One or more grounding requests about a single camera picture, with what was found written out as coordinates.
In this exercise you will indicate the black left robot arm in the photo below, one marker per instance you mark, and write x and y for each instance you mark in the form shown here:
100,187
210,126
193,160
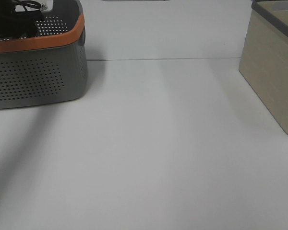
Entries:
18,18

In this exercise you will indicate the grey perforated basket orange rim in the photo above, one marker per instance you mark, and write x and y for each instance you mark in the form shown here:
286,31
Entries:
50,67

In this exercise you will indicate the beige storage bin grey rim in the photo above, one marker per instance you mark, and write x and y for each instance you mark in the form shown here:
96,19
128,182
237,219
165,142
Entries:
264,59

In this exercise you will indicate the white bottle with green logo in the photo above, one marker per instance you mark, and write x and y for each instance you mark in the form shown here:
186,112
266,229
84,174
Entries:
45,5

